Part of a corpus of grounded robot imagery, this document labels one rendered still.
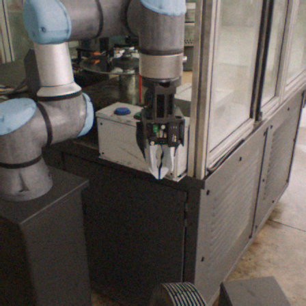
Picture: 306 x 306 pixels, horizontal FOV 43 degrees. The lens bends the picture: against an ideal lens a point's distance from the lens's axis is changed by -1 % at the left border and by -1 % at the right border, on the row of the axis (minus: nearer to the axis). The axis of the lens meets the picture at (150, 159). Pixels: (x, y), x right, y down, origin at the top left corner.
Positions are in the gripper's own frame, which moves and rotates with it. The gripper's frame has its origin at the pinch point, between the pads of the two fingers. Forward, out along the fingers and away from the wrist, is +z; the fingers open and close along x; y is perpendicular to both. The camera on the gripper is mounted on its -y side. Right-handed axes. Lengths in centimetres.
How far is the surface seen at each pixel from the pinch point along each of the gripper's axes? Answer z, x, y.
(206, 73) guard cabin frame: -13.5, 14.8, -23.5
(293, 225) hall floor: 91, 88, -95
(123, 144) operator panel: 9.3, -5.5, -33.8
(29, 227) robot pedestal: 20.2, -30.2, -11.3
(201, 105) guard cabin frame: -5.1, 14.1, -24.1
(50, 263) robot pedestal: 35.1, -27.3, -15.0
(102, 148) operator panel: 12.8, -12.0, -39.1
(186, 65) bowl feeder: 13, 34, -139
